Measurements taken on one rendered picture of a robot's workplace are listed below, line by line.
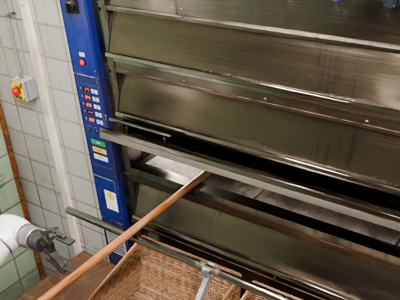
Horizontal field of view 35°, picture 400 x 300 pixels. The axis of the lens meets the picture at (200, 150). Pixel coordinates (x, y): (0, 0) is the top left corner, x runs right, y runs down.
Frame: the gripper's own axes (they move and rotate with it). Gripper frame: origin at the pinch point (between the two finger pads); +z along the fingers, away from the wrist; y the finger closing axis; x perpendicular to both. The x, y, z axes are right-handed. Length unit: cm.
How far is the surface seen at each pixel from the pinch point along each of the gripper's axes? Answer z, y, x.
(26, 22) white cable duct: -76, -59, -58
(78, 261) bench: -63, 61, -49
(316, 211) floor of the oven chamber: 60, 0, -68
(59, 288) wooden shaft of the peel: 9.7, -1.1, 15.1
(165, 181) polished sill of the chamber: -6, 2, -59
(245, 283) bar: 59, 1, -21
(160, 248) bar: 22.2, 1.5, -21.5
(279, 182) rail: 59, -26, -44
